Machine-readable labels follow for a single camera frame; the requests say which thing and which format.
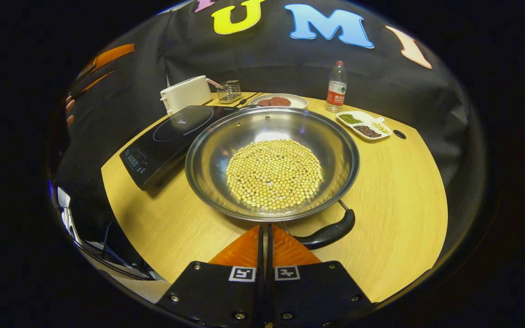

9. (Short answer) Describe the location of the white round plate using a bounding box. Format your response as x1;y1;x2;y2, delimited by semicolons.
249;93;309;110

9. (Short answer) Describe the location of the stainless steel pot black handle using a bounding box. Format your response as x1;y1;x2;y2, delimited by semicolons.
185;106;360;250

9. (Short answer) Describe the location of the black induction cooktop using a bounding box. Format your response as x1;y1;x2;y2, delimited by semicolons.
119;105;258;191

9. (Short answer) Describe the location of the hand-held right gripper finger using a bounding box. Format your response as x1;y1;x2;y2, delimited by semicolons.
266;225;375;328
155;225;265;328

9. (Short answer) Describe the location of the black backdrop cloth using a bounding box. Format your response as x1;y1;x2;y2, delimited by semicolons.
53;0;477;192

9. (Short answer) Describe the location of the pile of soybeans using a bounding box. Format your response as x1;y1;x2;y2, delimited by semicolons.
226;139;323;211

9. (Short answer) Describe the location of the dark metal-framed furniture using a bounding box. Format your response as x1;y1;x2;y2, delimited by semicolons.
55;184;158;281

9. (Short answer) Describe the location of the metal wire basket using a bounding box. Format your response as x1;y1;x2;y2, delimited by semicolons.
217;80;242;104

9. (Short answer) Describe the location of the pile of dark red beans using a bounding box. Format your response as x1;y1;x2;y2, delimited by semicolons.
354;125;382;138

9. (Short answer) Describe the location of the white toaster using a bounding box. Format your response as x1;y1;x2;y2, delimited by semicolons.
160;75;213;114

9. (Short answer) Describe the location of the plastic water bottle red label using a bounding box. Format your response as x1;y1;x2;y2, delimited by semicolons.
326;61;348;113

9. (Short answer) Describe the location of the white divided dish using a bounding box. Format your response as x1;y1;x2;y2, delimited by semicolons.
336;111;391;141

